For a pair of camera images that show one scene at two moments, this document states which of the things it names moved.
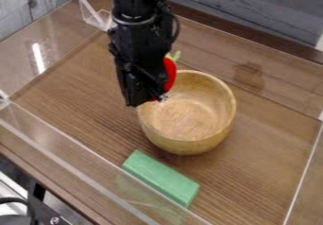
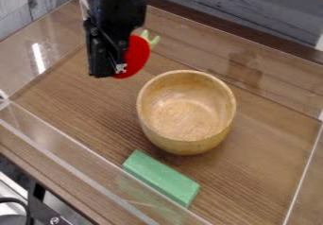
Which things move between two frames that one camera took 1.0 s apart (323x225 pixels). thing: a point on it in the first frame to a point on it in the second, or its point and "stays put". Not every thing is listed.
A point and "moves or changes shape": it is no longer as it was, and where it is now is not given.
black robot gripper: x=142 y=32 to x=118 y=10
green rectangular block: x=163 y=178 stays put
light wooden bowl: x=192 y=121 stays put
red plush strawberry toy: x=170 y=73 moves or changes shape
